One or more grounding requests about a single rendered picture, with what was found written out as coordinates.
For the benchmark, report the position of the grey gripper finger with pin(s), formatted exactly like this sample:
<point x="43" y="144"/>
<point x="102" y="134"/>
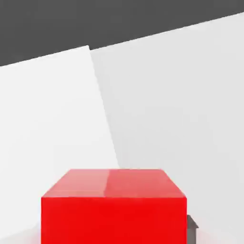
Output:
<point x="191" y="231"/>

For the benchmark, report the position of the small red cube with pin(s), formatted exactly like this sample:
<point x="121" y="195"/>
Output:
<point x="114" y="217"/>

